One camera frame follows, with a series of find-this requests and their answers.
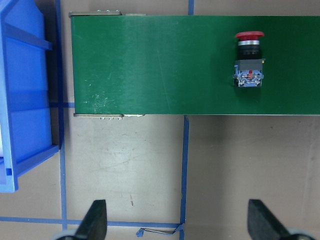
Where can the blue plastic bin near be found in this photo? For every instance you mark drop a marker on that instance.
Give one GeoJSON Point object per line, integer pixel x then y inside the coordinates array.
{"type": "Point", "coordinates": [25, 121]}

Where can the green conveyor belt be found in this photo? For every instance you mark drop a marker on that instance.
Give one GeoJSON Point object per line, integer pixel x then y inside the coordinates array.
{"type": "Point", "coordinates": [185, 65]}

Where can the red push button switch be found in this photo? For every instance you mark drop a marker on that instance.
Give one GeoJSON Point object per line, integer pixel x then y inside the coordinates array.
{"type": "Point", "coordinates": [248, 67]}

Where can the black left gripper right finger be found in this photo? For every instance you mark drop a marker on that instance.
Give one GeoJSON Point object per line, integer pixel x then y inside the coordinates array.
{"type": "Point", "coordinates": [262, 223]}

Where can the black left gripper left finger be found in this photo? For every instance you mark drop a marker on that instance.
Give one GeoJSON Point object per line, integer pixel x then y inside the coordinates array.
{"type": "Point", "coordinates": [94, 224]}

